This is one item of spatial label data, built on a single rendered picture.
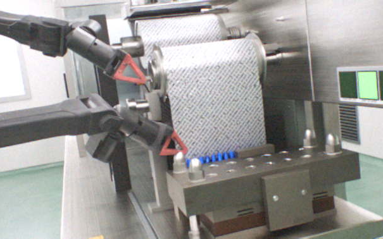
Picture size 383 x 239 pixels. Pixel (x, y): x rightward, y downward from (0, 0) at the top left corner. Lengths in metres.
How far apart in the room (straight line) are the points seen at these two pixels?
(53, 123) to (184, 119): 0.32
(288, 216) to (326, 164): 0.14
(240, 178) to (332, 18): 0.38
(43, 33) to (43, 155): 5.63
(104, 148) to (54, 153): 5.70
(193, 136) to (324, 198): 0.33
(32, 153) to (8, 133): 5.84
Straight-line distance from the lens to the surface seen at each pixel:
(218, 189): 0.88
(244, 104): 1.08
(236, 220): 0.93
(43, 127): 0.86
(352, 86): 0.93
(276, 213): 0.92
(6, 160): 6.73
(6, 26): 1.13
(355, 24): 0.92
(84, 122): 0.89
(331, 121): 1.37
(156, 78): 1.05
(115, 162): 1.37
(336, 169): 1.00
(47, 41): 1.09
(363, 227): 0.99
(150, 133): 0.98
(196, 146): 1.06
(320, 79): 1.03
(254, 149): 1.05
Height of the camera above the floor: 1.27
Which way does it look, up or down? 7 degrees down
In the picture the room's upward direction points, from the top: 7 degrees counter-clockwise
